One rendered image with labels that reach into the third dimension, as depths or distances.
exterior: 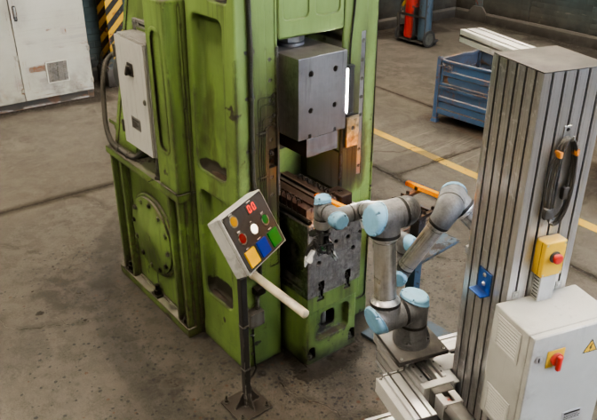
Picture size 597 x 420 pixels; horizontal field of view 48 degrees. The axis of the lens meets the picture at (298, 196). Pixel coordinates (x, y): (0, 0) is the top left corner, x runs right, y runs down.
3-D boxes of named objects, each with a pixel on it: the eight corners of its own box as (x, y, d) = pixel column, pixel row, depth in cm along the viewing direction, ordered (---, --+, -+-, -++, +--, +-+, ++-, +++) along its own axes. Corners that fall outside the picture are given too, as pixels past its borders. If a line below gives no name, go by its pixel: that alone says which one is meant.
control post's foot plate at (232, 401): (275, 407, 356) (274, 394, 352) (240, 426, 344) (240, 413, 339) (251, 384, 371) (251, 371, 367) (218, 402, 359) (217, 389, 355)
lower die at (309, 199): (335, 210, 358) (336, 195, 354) (306, 221, 347) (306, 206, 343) (287, 183, 388) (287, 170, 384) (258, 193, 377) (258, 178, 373)
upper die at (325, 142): (337, 147, 342) (338, 130, 338) (306, 157, 331) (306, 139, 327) (287, 124, 372) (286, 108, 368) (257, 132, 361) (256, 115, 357)
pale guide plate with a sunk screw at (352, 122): (358, 144, 369) (359, 114, 361) (346, 148, 364) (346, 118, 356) (355, 143, 370) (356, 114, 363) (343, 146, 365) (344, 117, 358)
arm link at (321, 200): (320, 202, 285) (310, 194, 291) (320, 225, 289) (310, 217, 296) (336, 198, 288) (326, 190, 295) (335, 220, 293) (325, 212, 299)
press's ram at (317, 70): (357, 124, 346) (361, 46, 328) (298, 141, 324) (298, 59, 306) (306, 103, 375) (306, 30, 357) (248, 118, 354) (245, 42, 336)
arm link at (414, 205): (431, 189, 251) (363, 194, 296) (408, 195, 247) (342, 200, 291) (437, 219, 252) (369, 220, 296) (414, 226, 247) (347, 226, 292)
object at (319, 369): (384, 355, 392) (384, 353, 392) (306, 400, 360) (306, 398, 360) (338, 322, 420) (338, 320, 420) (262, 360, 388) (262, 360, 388)
